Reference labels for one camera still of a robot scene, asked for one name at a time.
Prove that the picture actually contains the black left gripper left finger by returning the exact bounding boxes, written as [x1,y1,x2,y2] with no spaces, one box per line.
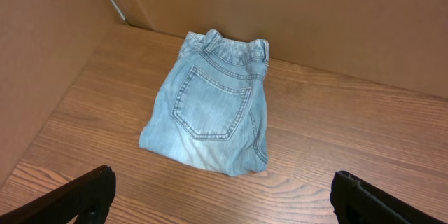
[1,165,116,224]

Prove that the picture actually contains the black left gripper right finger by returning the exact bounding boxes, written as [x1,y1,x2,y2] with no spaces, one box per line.
[330,171,444,224]

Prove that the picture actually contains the light blue denim shorts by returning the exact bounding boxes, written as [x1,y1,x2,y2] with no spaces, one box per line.
[139,29,270,176]

